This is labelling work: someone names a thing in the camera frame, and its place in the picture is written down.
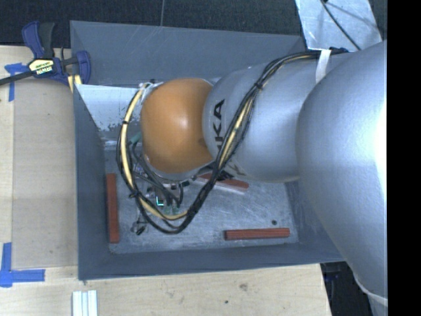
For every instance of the red-brown flat block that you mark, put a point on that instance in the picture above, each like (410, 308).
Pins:
(112, 209)
(256, 234)
(235, 183)

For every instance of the pale wood flat board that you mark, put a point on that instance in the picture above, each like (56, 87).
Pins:
(42, 176)

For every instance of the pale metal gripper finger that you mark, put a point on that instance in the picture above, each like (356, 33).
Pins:
(135, 226)

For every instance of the grey metal bin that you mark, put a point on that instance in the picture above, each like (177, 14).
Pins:
(230, 216)

